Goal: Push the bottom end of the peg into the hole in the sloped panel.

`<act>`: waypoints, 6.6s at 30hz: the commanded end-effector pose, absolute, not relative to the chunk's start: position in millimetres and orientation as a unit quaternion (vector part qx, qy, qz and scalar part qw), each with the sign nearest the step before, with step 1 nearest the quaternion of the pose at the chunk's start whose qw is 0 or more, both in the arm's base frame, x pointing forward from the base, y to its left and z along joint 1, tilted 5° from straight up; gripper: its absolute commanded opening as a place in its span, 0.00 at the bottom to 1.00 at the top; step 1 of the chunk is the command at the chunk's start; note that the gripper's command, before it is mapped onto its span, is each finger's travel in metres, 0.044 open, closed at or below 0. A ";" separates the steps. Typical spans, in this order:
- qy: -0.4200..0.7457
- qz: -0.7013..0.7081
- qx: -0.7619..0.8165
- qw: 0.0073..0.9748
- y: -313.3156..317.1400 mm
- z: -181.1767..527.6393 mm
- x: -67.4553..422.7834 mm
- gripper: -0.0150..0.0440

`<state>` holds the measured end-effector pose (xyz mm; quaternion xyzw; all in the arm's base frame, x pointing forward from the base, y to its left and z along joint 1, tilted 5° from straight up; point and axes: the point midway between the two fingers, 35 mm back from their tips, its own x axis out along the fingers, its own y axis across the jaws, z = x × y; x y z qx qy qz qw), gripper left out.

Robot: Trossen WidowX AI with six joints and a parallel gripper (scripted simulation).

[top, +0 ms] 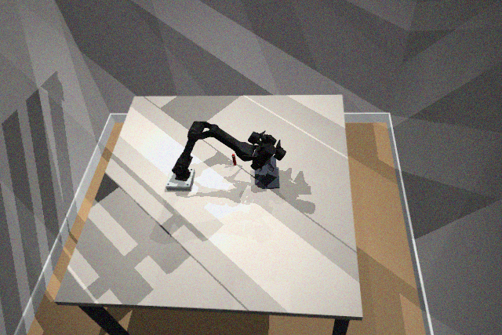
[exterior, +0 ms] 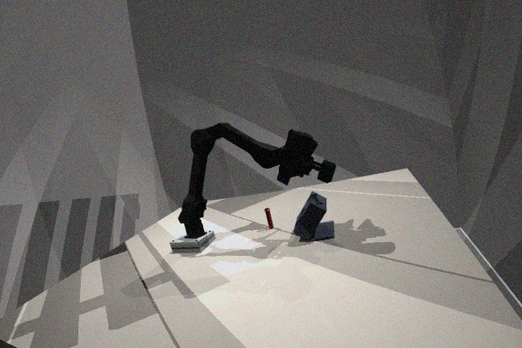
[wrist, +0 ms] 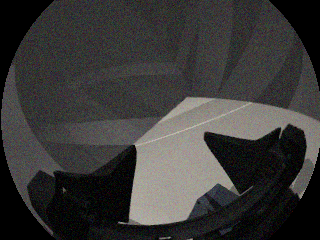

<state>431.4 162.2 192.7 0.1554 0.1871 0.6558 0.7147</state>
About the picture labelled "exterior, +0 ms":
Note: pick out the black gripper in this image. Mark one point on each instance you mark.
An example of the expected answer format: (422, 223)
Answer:
(326, 169)

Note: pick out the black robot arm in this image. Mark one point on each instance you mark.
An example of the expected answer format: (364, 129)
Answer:
(298, 145)

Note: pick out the dark grey sloped panel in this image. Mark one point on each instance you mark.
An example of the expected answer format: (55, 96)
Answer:
(308, 223)

